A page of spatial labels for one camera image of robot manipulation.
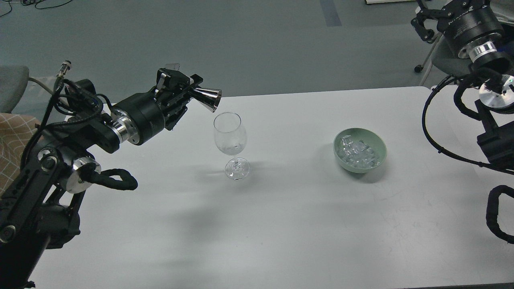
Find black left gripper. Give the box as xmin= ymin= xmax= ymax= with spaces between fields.
xmin=112 ymin=68 xmax=204 ymax=146

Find clear wine glass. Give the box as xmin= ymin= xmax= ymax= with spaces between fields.
xmin=213 ymin=112 xmax=251 ymax=180

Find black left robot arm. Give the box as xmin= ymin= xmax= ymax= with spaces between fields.
xmin=1 ymin=61 xmax=220 ymax=289

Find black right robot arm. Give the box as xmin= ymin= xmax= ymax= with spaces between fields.
xmin=411 ymin=0 xmax=514 ymax=175

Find green bowl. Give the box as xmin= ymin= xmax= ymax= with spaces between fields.
xmin=332 ymin=128 xmax=388 ymax=173

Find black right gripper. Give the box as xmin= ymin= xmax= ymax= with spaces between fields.
xmin=411 ymin=0 xmax=506 ymax=59

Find pile of clear ice cubes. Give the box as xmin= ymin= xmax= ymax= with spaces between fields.
xmin=337 ymin=135 xmax=381 ymax=169

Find seated person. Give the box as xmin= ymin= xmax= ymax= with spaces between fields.
xmin=490 ymin=0 xmax=514 ymax=26

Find silver metal jigger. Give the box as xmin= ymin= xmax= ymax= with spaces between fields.
xmin=189 ymin=87 xmax=222 ymax=113

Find black floor cables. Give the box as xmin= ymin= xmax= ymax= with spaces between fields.
xmin=0 ymin=0 xmax=73 ymax=17

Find checkered beige cushion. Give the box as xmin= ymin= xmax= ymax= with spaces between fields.
xmin=0 ymin=113 xmax=40 ymax=195

